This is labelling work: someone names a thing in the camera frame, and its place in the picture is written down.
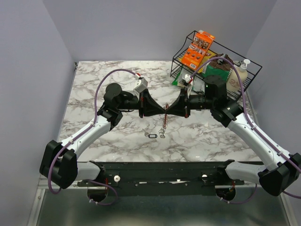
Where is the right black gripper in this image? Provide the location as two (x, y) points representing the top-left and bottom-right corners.
(165, 87), (214, 119)

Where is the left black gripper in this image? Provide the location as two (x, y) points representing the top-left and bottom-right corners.
(117, 89), (165, 118)

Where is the metal keyring coil red holder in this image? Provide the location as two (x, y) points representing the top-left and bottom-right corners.
(158, 114), (168, 138)

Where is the black key tag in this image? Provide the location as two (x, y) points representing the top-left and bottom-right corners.
(148, 134), (158, 138)

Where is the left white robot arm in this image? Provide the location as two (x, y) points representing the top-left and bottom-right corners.
(40, 83), (165, 189)

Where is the white green pouch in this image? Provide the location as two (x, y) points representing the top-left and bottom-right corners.
(172, 69), (205, 93)

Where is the orange snack box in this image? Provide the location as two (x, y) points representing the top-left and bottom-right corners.
(181, 30), (215, 70)

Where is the green and brown bag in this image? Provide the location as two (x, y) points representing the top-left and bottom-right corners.
(202, 54), (234, 81)

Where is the cream pump soap bottle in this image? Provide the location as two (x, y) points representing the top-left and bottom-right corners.
(226, 59), (251, 92)

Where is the yellow snack packet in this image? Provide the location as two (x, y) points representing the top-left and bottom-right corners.
(198, 50), (216, 73)

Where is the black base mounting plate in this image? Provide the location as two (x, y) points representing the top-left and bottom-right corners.
(48, 161), (254, 197)

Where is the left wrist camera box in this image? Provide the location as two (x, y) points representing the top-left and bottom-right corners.
(133, 75), (148, 98)

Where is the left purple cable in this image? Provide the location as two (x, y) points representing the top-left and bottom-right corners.
(48, 69), (139, 206)

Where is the purple cable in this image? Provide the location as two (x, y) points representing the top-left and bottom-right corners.
(48, 69), (139, 206)
(190, 56), (301, 205)

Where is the black wire shelf rack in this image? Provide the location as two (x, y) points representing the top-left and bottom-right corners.
(170, 31), (262, 100)

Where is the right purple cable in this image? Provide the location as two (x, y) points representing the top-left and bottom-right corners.
(190, 56), (301, 205)

